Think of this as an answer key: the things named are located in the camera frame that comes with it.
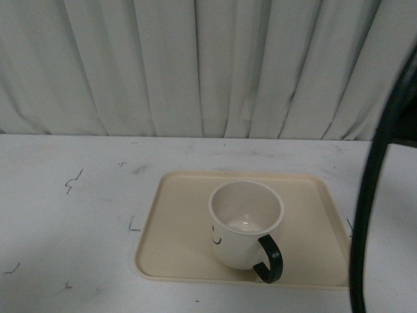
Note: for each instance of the beige plastic tray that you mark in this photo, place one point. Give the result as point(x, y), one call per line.
point(175, 246)

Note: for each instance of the white pleated curtain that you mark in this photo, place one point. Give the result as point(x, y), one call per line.
point(317, 70)

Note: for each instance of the white smiley mug black handle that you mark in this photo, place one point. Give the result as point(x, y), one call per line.
point(245, 216)

